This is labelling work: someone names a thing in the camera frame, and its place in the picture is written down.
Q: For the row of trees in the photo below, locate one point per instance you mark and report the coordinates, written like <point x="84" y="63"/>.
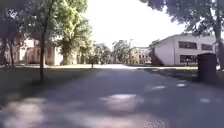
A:
<point x="110" y="51"/>

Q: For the yellowish building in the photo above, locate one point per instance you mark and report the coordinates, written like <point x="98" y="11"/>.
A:
<point x="138" y="55"/>

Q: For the grey asphalt road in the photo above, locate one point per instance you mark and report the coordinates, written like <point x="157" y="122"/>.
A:
<point x="120" y="96"/>

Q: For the large green tree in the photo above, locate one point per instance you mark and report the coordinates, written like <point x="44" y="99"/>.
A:
<point x="71" y="26"/>

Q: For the white building with dark windows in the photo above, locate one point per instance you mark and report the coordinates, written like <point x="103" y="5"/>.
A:
<point x="170" y="50"/>

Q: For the grass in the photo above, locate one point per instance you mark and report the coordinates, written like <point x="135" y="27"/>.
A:
<point x="20" y="80"/>
<point x="173" y="73"/>

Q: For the thin-trunked tree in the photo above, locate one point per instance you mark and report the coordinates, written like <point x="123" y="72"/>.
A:
<point x="42" y="56"/>

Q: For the pale building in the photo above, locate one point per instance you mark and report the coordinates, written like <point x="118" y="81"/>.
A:
<point x="30" y="53"/>

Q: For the dark box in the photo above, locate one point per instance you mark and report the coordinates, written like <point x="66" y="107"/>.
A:
<point x="206" y="66"/>

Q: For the dark tree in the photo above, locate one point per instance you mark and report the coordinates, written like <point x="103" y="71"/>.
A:
<point x="10" y="40"/>

